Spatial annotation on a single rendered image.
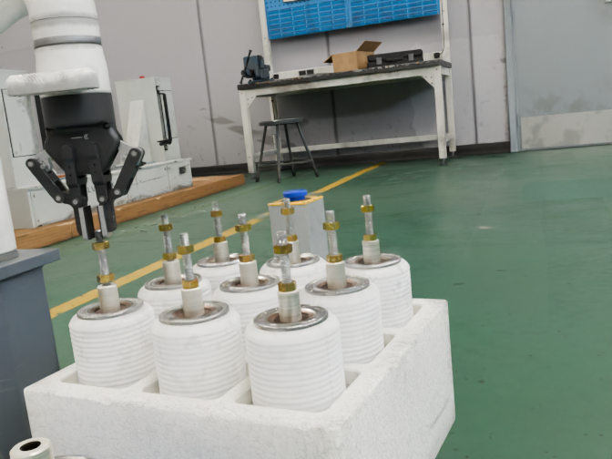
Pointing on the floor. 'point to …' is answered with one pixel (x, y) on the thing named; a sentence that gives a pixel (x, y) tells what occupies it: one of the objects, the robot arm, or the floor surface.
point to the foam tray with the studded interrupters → (322, 448)
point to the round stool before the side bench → (288, 147)
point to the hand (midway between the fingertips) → (96, 221)
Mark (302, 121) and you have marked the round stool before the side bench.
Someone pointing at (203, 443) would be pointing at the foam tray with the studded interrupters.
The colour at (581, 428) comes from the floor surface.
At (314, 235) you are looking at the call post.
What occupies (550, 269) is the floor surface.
